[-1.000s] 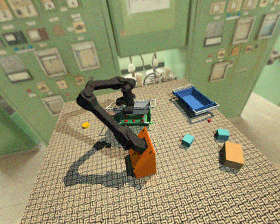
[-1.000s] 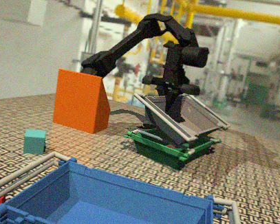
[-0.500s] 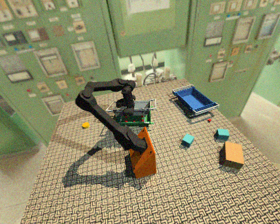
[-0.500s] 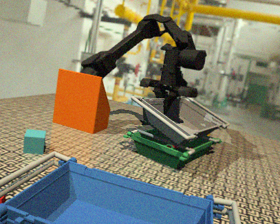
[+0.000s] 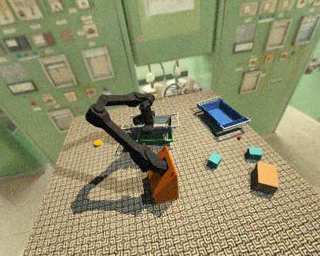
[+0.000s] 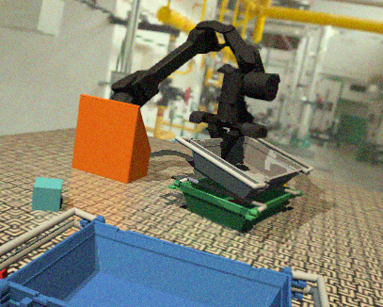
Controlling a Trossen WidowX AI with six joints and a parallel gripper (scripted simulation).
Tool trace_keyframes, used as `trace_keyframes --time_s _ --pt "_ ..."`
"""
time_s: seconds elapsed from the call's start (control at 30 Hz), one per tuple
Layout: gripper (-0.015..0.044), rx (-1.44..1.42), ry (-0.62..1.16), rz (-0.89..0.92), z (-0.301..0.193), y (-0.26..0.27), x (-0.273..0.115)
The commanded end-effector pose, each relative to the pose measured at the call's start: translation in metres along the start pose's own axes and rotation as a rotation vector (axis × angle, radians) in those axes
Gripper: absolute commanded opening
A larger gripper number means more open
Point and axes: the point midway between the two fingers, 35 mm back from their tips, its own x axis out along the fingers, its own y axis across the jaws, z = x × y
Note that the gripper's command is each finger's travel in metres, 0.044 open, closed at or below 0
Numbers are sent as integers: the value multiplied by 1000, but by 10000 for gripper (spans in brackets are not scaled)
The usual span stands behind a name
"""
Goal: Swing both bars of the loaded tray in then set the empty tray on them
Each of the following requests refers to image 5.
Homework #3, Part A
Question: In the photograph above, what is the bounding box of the teal cube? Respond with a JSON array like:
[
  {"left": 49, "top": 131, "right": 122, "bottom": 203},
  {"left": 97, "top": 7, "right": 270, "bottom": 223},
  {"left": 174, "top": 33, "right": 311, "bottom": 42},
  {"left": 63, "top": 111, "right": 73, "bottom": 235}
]
[
  {"left": 208, "top": 153, "right": 223, "bottom": 169},
  {"left": 247, "top": 148, "right": 262, "bottom": 161}
]

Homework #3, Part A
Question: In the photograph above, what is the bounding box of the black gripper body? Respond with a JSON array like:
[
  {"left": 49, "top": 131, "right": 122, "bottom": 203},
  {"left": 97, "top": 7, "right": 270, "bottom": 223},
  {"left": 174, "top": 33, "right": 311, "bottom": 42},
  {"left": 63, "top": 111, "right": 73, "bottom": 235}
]
[{"left": 141, "top": 111, "right": 155, "bottom": 135}]

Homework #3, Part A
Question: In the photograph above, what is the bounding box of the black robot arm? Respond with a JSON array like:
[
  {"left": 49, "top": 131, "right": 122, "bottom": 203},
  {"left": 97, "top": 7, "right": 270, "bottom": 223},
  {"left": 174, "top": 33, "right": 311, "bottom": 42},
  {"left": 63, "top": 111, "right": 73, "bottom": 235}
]
[{"left": 86, "top": 92, "right": 169, "bottom": 177}]

